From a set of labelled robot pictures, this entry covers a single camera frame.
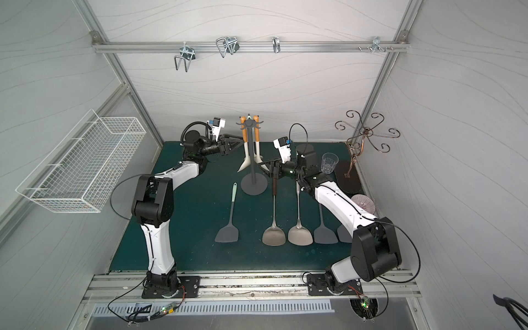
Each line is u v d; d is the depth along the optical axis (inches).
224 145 30.8
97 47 30.1
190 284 29.0
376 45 30.1
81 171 26.9
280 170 27.6
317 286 28.9
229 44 30.2
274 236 33.9
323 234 34.2
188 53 30.8
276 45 30.8
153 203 21.7
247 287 29.5
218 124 30.8
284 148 27.7
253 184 40.2
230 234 33.1
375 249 16.7
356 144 48.6
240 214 37.7
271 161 27.2
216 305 27.7
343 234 33.1
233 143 33.7
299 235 32.9
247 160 35.6
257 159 35.6
